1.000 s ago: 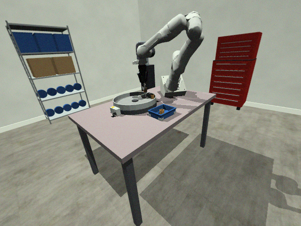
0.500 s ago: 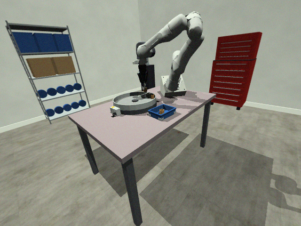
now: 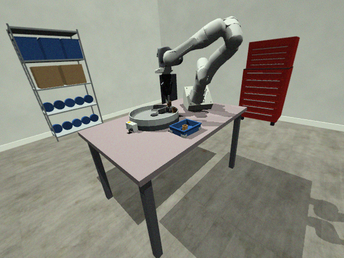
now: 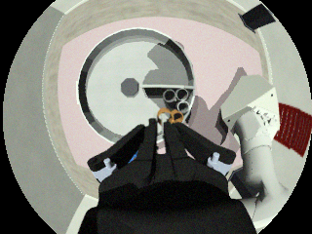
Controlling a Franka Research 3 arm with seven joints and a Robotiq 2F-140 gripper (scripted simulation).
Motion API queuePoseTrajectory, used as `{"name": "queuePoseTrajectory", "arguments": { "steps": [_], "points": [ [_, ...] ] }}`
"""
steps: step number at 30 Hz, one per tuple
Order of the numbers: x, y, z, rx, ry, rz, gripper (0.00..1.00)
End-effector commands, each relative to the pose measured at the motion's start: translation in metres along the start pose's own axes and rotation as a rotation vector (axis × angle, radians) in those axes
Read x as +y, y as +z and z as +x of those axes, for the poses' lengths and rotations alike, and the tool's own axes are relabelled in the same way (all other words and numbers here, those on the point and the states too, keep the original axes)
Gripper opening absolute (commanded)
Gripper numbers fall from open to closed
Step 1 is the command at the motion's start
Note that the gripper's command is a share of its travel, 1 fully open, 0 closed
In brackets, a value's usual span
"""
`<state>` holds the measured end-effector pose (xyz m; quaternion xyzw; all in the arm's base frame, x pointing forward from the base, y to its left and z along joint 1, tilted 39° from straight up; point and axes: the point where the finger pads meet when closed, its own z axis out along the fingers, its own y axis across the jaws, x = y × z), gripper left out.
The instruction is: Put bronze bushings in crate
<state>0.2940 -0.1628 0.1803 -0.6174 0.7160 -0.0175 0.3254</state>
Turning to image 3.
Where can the blue crate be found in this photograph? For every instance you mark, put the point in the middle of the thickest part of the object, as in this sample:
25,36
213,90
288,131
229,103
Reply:
193,126

